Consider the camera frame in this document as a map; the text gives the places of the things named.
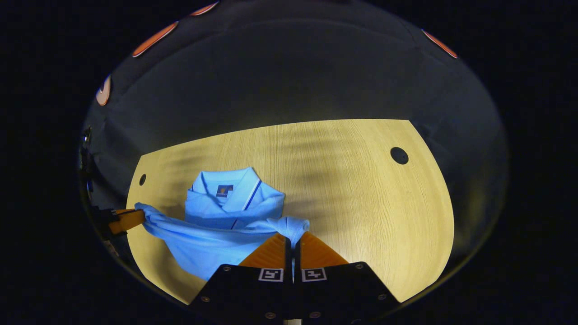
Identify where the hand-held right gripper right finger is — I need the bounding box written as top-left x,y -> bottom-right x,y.
294,231 -> 400,321

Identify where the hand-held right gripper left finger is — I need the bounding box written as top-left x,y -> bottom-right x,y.
189,232 -> 294,321

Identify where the light blue T-shirt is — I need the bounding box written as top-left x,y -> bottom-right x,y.
135,167 -> 310,281

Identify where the black backdrop cloth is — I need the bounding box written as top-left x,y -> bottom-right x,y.
79,0 -> 511,289

